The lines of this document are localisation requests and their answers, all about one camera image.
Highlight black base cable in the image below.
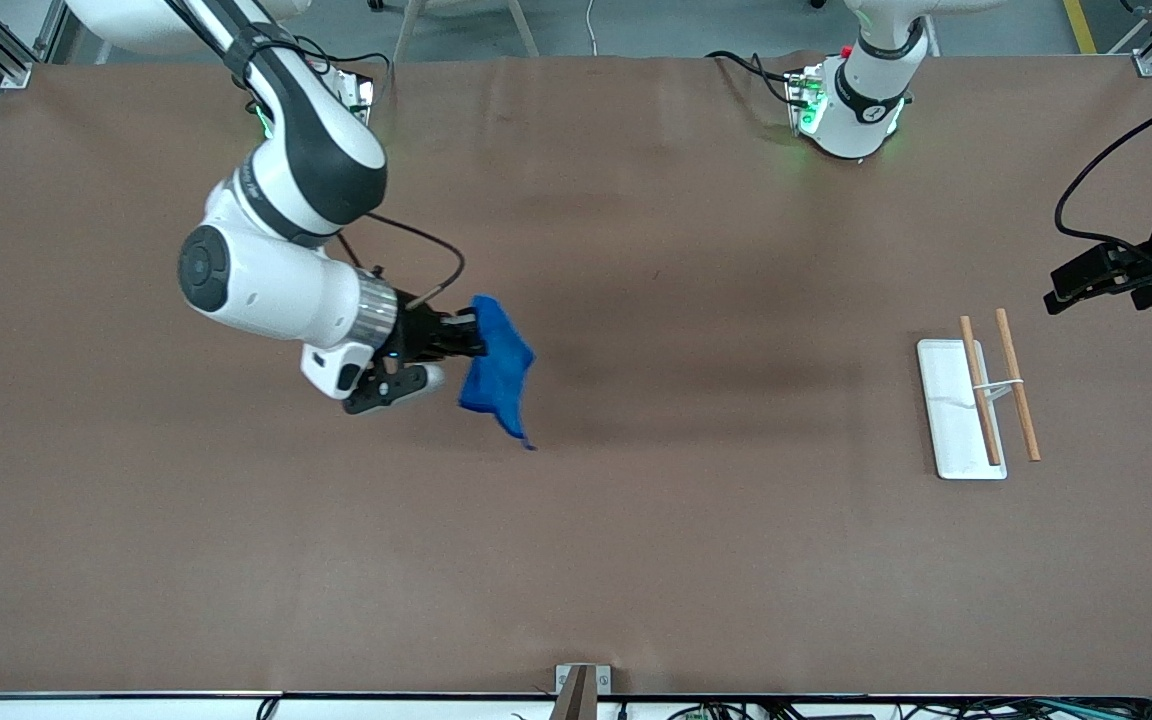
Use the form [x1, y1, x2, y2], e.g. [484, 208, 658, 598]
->
[296, 38, 398, 101]
[704, 50, 799, 107]

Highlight black left base cable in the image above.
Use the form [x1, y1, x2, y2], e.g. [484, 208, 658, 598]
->
[704, 50, 799, 107]

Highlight black right base cable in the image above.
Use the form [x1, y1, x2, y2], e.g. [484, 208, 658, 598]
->
[296, 38, 398, 101]

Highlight wooden rack rod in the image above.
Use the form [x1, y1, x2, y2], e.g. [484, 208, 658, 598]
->
[995, 308, 1043, 463]
[959, 316, 1003, 468]

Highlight white rack base plate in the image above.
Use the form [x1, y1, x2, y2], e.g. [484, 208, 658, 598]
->
[916, 339, 1009, 481]

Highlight light wooden stool legs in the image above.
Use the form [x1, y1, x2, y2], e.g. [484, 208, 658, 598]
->
[391, 0, 542, 63]

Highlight grey metal table bracket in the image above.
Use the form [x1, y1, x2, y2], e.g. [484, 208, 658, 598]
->
[554, 664, 613, 698]

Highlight tangled cable bundle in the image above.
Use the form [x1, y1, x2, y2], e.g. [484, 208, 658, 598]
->
[664, 698, 1152, 720]

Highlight blue microfibre towel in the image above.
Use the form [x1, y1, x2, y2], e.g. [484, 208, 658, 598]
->
[458, 294, 539, 452]

